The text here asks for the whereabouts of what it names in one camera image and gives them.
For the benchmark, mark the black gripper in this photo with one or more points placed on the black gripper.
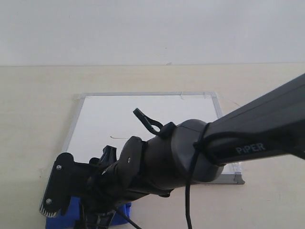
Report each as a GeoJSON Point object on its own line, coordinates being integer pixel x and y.
{"type": "Point", "coordinates": [105, 186]}

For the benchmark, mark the blue cleaning cloth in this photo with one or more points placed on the blue cleaning cloth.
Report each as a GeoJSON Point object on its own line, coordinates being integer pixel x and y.
{"type": "Point", "coordinates": [68, 221]}

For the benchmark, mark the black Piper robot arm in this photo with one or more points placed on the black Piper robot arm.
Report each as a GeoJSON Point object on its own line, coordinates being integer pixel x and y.
{"type": "Point", "coordinates": [191, 152]}

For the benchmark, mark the clear tape front right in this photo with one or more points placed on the clear tape front right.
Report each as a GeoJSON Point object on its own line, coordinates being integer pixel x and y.
{"type": "Point", "coordinates": [236, 167]}

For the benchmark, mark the clear tape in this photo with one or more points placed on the clear tape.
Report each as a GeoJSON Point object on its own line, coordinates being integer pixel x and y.
{"type": "Point", "coordinates": [198, 95]}
{"type": "Point", "coordinates": [236, 167]}

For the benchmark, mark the clear tape back right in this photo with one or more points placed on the clear tape back right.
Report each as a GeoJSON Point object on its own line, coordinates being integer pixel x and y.
{"type": "Point", "coordinates": [198, 95]}

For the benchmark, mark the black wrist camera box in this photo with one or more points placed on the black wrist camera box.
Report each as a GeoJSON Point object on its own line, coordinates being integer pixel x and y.
{"type": "Point", "coordinates": [56, 198]}

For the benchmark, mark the white board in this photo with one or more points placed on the white board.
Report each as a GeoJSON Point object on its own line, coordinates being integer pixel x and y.
{"type": "Point", "coordinates": [107, 119]}

